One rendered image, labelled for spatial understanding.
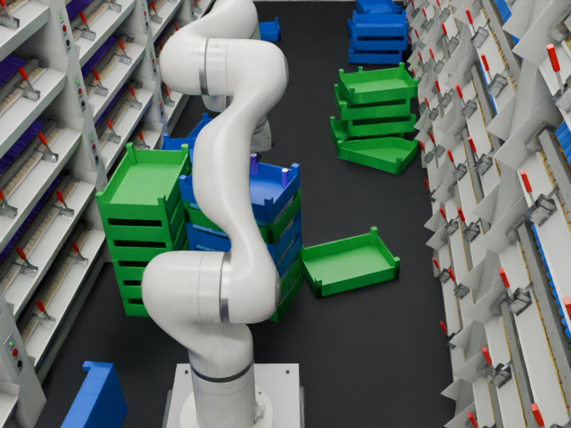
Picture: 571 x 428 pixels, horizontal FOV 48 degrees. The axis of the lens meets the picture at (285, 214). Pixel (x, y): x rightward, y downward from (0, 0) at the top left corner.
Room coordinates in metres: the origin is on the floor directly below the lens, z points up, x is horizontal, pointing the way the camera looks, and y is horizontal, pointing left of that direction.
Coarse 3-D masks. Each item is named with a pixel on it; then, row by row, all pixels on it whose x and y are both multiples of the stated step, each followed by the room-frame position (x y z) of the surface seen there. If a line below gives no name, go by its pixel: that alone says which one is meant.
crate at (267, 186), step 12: (264, 168) 1.67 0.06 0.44; (276, 168) 1.65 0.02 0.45; (180, 180) 1.57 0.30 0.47; (252, 180) 1.66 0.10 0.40; (264, 180) 1.66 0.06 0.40; (276, 180) 1.65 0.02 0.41; (288, 180) 1.63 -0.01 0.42; (192, 192) 1.56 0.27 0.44; (252, 192) 1.59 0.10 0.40; (264, 192) 1.59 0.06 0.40; (276, 192) 1.59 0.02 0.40; (288, 192) 1.54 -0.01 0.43; (252, 204) 1.46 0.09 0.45; (264, 204) 1.45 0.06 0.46; (276, 204) 1.47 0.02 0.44; (264, 216) 1.45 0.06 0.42; (276, 216) 1.47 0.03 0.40
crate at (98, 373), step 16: (96, 368) 1.12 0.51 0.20; (112, 368) 1.12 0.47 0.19; (96, 384) 1.06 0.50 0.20; (112, 384) 1.10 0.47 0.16; (80, 400) 1.01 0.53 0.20; (96, 400) 1.01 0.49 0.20; (112, 400) 1.08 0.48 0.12; (80, 416) 0.97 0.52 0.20; (96, 416) 0.99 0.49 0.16; (112, 416) 1.05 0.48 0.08
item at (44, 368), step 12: (96, 264) 1.72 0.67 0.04; (96, 276) 1.70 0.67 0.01; (84, 288) 1.60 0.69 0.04; (84, 300) 1.58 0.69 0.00; (72, 312) 1.50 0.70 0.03; (60, 336) 1.40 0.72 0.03; (48, 348) 1.33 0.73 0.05; (48, 360) 1.30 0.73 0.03; (36, 372) 1.24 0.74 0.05; (12, 420) 1.08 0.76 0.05
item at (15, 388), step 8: (0, 384) 1.09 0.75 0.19; (8, 384) 1.08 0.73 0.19; (0, 392) 1.09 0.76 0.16; (8, 392) 1.08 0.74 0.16; (16, 392) 1.08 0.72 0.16; (0, 400) 1.06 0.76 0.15; (8, 400) 1.07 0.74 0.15; (16, 400) 1.07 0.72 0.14; (0, 408) 1.04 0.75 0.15; (8, 408) 1.04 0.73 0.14; (0, 416) 1.02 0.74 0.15; (8, 416) 1.03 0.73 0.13; (0, 424) 1.00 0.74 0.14
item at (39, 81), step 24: (24, 48) 1.79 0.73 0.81; (0, 72) 1.66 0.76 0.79; (24, 72) 1.60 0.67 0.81; (48, 72) 1.75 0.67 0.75; (0, 96) 1.53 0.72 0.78; (24, 96) 1.59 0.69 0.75; (48, 96) 1.65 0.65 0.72; (0, 120) 1.46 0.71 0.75; (24, 120) 1.49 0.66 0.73; (0, 144) 1.36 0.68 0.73
